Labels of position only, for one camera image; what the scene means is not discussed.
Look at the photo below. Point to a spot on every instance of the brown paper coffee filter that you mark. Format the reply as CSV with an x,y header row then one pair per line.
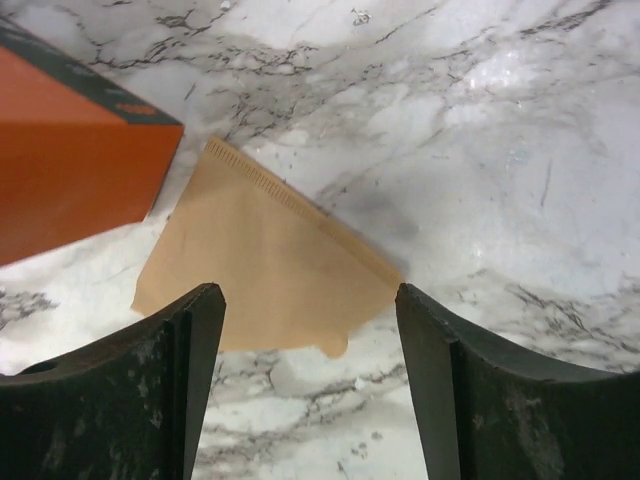
x,y
292,276

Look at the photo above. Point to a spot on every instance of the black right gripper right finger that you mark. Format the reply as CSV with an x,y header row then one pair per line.
x,y
488,408

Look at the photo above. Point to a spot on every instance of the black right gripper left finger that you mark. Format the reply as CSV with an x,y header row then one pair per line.
x,y
130,405

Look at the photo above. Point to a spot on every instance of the orange coffee filter box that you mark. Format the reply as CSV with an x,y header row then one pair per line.
x,y
80,155

